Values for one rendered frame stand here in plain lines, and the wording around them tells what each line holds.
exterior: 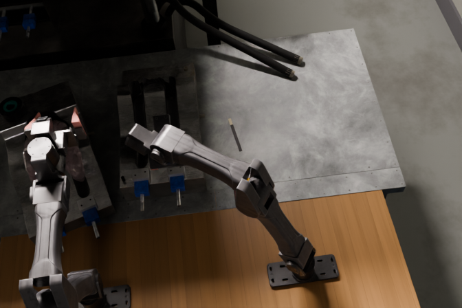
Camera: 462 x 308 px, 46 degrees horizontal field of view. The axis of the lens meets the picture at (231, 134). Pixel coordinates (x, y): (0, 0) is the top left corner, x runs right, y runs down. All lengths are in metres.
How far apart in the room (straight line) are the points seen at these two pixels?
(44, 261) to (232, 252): 0.61
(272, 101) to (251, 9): 1.55
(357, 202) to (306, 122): 0.34
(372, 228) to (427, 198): 1.05
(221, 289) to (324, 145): 0.59
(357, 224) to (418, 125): 1.32
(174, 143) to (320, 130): 0.70
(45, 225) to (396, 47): 2.41
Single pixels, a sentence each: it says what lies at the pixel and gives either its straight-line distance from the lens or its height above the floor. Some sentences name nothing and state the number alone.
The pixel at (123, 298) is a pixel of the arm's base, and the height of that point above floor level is 0.81.
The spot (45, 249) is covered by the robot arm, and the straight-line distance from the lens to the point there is 1.27.
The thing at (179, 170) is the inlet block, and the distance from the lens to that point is 1.65.
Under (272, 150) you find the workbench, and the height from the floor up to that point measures 0.80.
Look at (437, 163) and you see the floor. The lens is 2.83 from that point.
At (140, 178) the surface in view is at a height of 0.92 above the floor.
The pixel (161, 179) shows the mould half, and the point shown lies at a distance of 1.67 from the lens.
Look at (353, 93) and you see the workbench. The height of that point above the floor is 0.80.
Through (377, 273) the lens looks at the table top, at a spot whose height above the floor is 0.80.
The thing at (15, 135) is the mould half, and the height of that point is 0.87.
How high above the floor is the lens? 2.32
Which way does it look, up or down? 56 degrees down
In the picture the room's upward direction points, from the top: 6 degrees counter-clockwise
